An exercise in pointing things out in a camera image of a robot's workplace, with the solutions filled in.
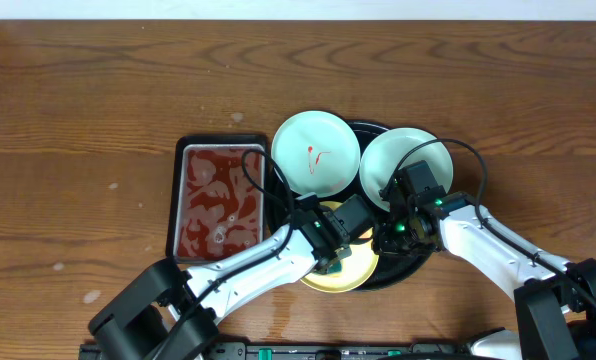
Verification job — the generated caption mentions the green and yellow sponge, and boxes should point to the green and yellow sponge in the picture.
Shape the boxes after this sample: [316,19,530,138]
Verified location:
[325,262,342,275]

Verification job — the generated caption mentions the light blue plate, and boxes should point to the light blue plate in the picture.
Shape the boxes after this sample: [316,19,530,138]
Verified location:
[271,110,361,198]
[359,128,454,211]

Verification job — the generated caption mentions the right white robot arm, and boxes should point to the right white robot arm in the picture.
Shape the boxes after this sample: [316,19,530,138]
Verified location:
[379,178,596,359]

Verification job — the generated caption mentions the round black serving tray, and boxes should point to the round black serving tray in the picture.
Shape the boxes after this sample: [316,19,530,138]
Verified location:
[264,119,447,292]

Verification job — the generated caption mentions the yellow plate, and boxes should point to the yellow plate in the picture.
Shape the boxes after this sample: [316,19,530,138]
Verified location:
[301,229,379,293]

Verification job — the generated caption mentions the rectangular tray with red water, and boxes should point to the rectangular tray with red water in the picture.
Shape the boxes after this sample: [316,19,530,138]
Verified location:
[165,134,267,264]

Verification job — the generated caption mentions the right black cable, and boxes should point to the right black cable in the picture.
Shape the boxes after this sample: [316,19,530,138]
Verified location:
[377,138,596,341]

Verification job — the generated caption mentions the black cable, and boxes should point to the black cable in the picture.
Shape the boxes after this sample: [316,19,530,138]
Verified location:
[147,148,299,360]
[377,138,596,341]

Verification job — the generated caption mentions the left black cable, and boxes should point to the left black cable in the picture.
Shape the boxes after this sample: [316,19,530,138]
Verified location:
[147,148,299,360]

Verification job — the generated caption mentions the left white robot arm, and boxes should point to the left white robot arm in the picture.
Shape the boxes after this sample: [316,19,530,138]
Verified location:
[88,195,374,359]

